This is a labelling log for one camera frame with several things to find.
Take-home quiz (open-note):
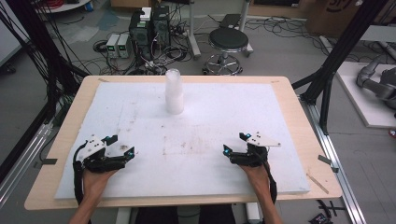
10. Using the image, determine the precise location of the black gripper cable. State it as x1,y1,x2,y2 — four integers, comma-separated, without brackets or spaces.
263,161,278,205
72,140,88,206

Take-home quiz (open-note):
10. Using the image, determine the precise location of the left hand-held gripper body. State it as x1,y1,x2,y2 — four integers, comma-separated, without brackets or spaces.
78,133,127,174

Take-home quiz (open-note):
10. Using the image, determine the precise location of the grey metal stand leg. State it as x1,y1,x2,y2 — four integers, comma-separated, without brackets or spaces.
186,0,203,60
238,0,254,58

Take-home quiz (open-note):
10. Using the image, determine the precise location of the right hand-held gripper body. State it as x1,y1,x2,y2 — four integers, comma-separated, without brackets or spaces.
229,131,282,168

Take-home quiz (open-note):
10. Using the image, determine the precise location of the white table leg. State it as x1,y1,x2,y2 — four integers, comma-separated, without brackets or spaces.
115,207,133,224
245,202,262,224

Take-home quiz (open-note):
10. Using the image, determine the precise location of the black round stool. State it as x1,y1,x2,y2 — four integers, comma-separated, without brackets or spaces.
204,27,250,77

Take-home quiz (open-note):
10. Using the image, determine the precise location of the small black device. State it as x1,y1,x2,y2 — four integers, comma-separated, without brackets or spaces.
308,212,333,224

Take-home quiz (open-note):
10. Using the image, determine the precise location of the grey tape strip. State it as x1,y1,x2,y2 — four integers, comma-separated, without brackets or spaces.
318,154,340,174

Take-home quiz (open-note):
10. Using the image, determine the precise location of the small white box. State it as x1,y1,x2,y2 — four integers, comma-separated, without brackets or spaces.
139,7,152,21

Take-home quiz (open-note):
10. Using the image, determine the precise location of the tangle of floor cables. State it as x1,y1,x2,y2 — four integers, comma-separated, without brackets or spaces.
92,18,191,77

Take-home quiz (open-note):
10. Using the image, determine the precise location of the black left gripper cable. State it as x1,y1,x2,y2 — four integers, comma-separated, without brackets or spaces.
72,140,88,206

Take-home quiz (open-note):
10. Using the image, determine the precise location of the brown cardboard box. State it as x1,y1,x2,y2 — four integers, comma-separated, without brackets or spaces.
305,0,389,39

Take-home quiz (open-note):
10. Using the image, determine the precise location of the aluminium rail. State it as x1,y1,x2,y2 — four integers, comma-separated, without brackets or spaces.
0,122,54,208
299,95,368,224

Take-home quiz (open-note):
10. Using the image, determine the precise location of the stack of clear plastic cups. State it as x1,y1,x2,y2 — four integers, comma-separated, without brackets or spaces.
164,68,185,116

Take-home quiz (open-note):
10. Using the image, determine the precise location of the coiled black cable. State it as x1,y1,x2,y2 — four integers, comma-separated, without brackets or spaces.
92,39,108,53

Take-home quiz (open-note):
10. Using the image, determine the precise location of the black metal frame post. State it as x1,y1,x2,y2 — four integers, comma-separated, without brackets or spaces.
291,0,393,135
0,0,90,185

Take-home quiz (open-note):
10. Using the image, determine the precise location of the white foam mat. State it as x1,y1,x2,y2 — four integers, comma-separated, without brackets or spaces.
54,81,312,200

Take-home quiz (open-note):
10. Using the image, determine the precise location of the white round table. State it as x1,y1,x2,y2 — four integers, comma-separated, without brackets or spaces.
33,0,92,14

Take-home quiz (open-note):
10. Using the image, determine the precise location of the person's left hand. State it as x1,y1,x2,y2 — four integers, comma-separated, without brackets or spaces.
81,167,120,203

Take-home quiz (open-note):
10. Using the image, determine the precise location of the person's right hand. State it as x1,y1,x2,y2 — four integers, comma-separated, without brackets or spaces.
239,162,275,201

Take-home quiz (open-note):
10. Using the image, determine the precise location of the white floor board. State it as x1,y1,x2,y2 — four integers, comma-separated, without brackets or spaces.
335,61,396,129

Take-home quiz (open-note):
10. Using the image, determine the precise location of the grey bench power supply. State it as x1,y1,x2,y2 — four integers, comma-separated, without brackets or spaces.
117,33,133,59
106,33,121,59

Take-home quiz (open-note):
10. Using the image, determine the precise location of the black cross bracket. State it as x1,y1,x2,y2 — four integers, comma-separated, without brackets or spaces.
317,199,346,217

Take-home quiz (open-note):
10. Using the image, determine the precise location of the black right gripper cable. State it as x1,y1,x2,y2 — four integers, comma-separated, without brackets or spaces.
263,161,278,205

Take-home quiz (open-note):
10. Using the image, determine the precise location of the black computer tower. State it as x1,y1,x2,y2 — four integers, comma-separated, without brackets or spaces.
128,9,153,61
151,5,172,49

